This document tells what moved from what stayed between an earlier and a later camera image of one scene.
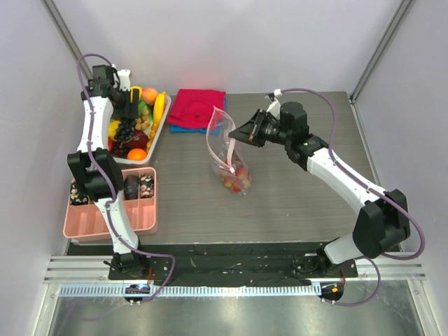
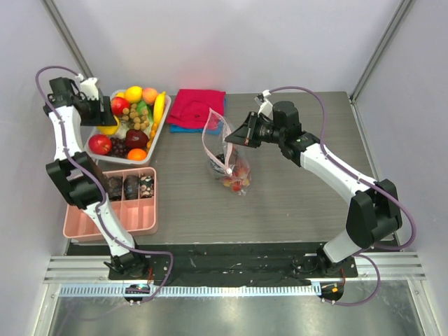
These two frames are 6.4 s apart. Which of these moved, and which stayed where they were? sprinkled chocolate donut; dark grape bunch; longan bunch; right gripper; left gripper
Moved: dark grape bunch; left gripper
Stayed: sprinkled chocolate donut; right gripper; longan bunch
